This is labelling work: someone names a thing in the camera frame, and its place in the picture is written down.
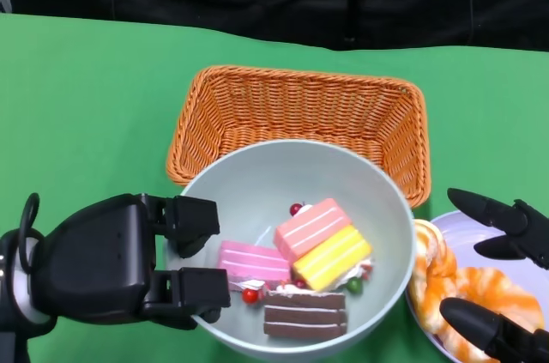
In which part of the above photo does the brown chocolate cake slice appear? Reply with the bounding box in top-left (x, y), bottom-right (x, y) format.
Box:
top-left (262, 287), bottom-right (347, 342)

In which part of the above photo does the green table cloth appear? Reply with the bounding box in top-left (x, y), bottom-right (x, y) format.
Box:
top-left (0, 13), bottom-right (549, 363)

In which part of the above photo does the lavender plate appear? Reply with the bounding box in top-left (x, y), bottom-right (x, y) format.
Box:
top-left (405, 210), bottom-right (549, 363)

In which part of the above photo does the deep pink cake slice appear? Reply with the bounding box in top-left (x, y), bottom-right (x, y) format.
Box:
top-left (217, 240), bottom-right (293, 293)

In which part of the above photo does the plain orange ring bread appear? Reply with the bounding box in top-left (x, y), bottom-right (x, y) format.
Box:
top-left (407, 219), bottom-right (459, 336)

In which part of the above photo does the orange white striped bread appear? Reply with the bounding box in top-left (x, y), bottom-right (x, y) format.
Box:
top-left (422, 266), bottom-right (545, 363)

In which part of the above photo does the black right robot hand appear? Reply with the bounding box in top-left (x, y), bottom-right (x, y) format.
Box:
top-left (439, 187), bottom-right (549, 363)

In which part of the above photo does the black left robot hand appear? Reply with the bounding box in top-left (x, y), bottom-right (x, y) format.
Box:
top-left (25, 193), bottom-right (232, 330)

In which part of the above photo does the orange wicker basket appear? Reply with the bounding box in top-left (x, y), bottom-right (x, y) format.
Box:
top-left (166, 64), bottom-right (432, 209)

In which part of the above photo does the grey-green bowl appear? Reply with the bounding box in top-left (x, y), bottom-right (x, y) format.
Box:
top-left (165, 138), bottom-right (417, 354)

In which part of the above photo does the yellow cake slice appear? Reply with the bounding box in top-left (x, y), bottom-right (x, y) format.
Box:
top-left (292, 225), bottom-right (373, 293)

